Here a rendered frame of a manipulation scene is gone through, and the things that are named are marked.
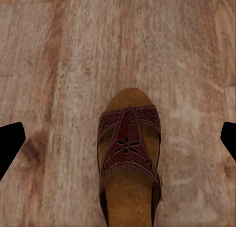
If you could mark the sandal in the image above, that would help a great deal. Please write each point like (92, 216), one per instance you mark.
(128, 150)

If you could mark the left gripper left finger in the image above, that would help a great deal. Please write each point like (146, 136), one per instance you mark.
(12, 137)

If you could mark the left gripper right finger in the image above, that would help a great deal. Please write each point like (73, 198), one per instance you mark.
(228, 137)

